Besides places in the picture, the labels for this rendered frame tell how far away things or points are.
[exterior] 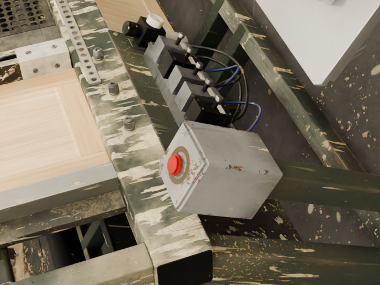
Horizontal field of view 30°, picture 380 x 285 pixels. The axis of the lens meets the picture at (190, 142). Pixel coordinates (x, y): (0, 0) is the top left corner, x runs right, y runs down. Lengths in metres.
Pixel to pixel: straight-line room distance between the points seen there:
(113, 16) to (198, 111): 1.11
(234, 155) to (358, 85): 1.06
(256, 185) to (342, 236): 0.98
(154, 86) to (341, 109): 0.76
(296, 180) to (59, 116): 0.62
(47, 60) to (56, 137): 0.24
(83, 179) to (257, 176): 0.42
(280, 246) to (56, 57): 0.72
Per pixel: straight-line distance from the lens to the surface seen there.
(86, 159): 1.58
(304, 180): 1.38
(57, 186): 1.51
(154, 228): 1.39
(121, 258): 1.36
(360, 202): 1.52
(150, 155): 1.52
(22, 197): 1.51
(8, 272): 1.49
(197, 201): 1.24
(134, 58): 1.81
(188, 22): 3.11
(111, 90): 1.67
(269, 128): 2.53
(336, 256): 1.62
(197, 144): 1.22
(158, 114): 1.63
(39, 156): 1.61
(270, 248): 1.50
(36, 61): 1.79
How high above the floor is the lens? 1.60
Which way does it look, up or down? 33 degrees down
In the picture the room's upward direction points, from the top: 81 degrees counter-clockwise
